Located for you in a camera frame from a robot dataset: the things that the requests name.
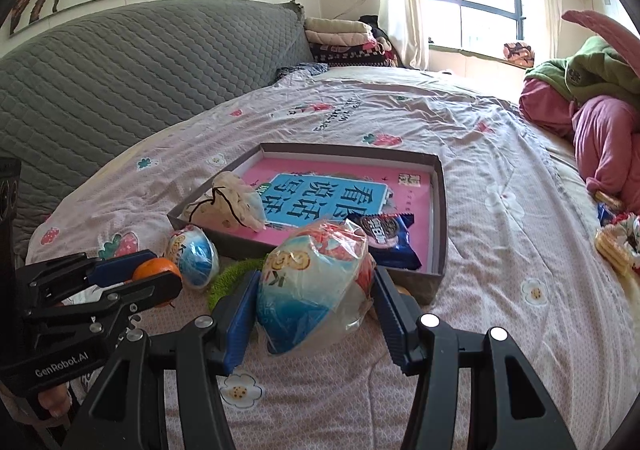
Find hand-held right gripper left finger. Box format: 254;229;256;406
62;274;263;450

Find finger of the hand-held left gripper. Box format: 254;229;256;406
15;249;160;304
22;273;183;338

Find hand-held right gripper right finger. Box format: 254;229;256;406
374;265;578;450

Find orange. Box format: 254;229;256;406
132;257;182;283

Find green fuzzy ring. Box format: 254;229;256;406
207;257;266;313

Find grey shallow cardboard box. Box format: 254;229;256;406
166;143;447;306

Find blue white egg toy packet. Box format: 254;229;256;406
165;225;221;290

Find red white egg toy packet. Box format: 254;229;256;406
256;219;378;356

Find person's left hand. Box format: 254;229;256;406
37;385;71;418

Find blue cookie packet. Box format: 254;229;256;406
346;211;421;271

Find pink book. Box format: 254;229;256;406
227;157;433;276

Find grey quilted headboard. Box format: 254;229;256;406
0;0;313;251

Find yellow biscuit packet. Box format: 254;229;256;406
595;225;637;277

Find small blue snack packet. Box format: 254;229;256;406
597;203;621;227

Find orange snack packet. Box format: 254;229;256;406
595;190;626;211

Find dark floral cloth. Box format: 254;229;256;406
275;61;331;84

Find dark checkered folded blanket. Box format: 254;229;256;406
310;41;399;68

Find pink folded blanket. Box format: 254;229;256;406
306;30;375;47

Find patterned cloth on windowsill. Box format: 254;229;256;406
502;41;536;69

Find cream folded blanket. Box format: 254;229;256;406
305;18;371;34

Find green garment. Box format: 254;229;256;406
525;35;640;107

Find pink quilted pad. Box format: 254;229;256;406
561;9;640;81

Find cream drawstring pouch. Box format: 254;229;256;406
181;171;268;233

